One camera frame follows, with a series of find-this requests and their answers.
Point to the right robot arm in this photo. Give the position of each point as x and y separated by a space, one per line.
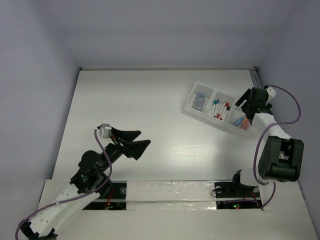
278 157

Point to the red whiteboard marker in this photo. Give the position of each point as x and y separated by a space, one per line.
227 104
220 110

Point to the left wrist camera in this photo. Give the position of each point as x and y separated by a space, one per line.
103 131

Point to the orange highlighter pen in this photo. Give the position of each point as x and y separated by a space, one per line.
248 125

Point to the paper clip jar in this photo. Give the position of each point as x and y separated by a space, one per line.
200 96
198 104

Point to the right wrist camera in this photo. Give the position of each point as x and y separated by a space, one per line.
271 93

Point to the black whiteboard marker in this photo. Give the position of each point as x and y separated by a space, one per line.
224 113

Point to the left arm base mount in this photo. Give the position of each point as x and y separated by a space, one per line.
113 198

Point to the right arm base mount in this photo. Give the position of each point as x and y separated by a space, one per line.
235 195

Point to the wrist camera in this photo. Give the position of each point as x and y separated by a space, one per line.
103 131
271 93

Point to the blue highlighter pen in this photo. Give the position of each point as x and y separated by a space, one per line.
238 121

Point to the white compartment organizer tray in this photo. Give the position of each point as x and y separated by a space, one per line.
206 115

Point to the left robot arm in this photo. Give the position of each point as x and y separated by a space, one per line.
91 181

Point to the pink highlighter pen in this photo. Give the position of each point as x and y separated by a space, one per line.
244 124

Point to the green whiteboard marker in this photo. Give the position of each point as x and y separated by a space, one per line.
215 109

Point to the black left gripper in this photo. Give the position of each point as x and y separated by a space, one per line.
134 148

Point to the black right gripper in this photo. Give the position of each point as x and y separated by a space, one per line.
245 97

